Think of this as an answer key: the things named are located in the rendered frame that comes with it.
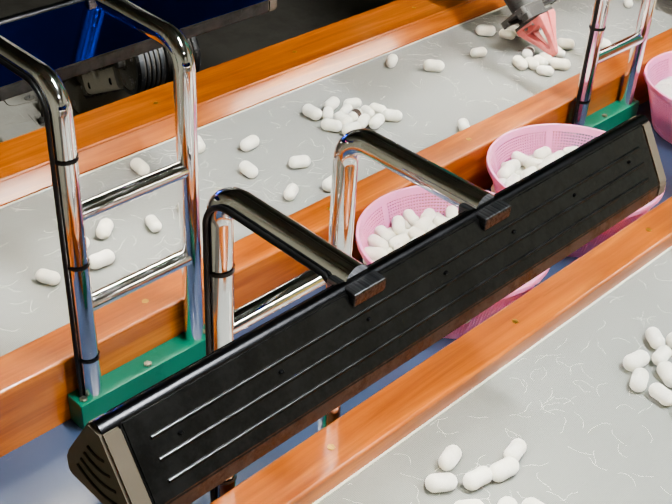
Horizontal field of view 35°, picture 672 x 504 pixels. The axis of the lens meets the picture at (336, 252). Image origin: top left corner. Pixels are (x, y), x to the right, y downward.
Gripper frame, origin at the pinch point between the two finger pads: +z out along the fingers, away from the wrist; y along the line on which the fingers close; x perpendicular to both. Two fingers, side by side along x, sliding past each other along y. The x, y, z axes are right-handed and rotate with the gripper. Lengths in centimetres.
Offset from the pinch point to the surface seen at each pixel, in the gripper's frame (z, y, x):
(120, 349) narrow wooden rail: 12, -105, -6
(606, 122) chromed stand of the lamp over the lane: 16.4, -6.3, -6.9
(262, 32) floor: -76, 77, 164
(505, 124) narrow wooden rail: 8.9, -29.4, -7.7
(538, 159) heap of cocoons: 16.5, -31.1, -11.4
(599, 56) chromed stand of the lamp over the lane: 6.8, -12.0, -16.9
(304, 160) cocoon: -1, -61, 2
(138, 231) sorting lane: -2, -89, 5
